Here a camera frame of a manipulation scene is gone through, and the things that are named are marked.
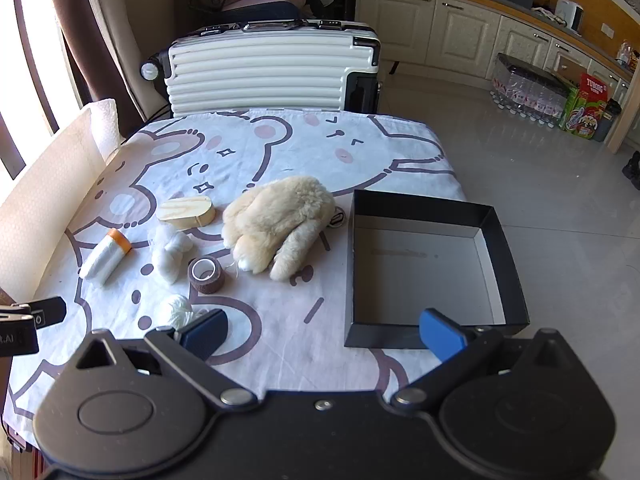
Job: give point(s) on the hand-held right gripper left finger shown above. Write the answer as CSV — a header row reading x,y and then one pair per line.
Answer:
x,y
205,334

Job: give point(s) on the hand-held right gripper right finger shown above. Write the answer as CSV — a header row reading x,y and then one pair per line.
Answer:
x,y
442,335

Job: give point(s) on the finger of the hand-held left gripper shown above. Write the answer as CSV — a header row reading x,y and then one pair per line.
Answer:
x,y
50,311

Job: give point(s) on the white yarn ball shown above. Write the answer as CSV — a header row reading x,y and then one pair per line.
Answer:
x,y
180,310

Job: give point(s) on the brown tape roll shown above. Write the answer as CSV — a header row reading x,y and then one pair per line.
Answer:
x,y
206,282

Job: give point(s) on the black cardboard box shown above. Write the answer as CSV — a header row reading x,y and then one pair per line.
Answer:
x,y
365,330

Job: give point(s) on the white cotton cloth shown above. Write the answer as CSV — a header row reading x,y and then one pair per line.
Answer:
x,y
170,252

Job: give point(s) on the oval wooden block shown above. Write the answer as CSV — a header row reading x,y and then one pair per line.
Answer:
x,y
185,212

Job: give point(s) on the cream plush rabbit toy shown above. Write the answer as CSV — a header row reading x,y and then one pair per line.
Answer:
x,y
280,220

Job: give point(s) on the white foam wrap roll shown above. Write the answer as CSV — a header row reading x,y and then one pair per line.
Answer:
x,y
45,190

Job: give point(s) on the cartoon bear printed bedsheet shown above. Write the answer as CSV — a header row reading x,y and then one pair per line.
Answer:
x,y
280,160

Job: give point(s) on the dark window railing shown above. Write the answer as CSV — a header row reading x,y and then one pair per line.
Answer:
x,y
30,60

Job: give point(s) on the pack of water bottles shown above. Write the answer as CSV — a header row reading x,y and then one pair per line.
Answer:
x,y
530,92

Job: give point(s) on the green red carton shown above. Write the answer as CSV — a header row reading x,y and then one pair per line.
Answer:
x,y
582,110

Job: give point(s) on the white ribbed suitcase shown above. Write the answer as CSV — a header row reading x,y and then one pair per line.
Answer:
x,y
260,70

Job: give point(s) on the black trash bin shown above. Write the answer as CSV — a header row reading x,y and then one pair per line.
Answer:
x,y
609,120

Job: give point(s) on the brown curtain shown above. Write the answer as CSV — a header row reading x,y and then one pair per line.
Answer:
x,y
85,35

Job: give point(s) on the light wooden table leg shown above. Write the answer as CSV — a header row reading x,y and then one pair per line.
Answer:
x,y
627,115

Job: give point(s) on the cream cabinet row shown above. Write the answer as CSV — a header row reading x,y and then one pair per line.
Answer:
x,y
450,30

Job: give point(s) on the navy cloth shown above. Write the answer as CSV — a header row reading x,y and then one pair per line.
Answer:
x,y
265,10

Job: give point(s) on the white countertop appliance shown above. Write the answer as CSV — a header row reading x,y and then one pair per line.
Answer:
x,y
570,14

